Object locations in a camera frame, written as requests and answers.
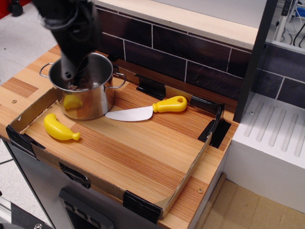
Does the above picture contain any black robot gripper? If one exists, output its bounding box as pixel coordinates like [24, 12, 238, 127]
[33, 0, 101, 91]

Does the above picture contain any stainless steel pot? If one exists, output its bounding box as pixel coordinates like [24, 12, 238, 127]
[39, 52, 127, 120]

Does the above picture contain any cardboard fence with black tape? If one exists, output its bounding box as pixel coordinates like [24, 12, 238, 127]
[0, 57, 237, 229]

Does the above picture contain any yellow toy banana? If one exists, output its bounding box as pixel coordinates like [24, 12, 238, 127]
[43, 114, 81, 141]

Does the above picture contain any black caster wheel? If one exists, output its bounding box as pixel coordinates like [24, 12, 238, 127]
[8, 0, 23, 17]

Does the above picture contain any dark oven control panel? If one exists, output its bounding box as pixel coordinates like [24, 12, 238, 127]
[59, 189, 115, 229]

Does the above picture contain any white drainboard sink unit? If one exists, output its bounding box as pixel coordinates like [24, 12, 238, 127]
[224, 94, 305, 213]

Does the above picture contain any yellow handled toy knife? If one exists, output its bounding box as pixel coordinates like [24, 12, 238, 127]
[105, 96, 187, 122]

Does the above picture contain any black vertical post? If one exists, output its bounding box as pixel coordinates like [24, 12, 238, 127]
[234, 0, 278, 123]

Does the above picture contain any white cables bundle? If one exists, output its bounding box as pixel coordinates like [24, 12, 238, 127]
[274, 0, 305, 47]

